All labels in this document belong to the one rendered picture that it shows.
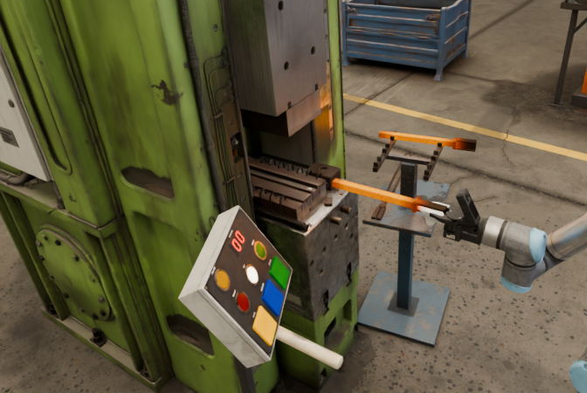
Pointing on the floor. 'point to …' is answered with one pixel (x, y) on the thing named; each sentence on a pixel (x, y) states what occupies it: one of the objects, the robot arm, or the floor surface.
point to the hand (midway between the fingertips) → (422, 204)
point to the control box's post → (245, 377)
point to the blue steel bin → (407, 27)
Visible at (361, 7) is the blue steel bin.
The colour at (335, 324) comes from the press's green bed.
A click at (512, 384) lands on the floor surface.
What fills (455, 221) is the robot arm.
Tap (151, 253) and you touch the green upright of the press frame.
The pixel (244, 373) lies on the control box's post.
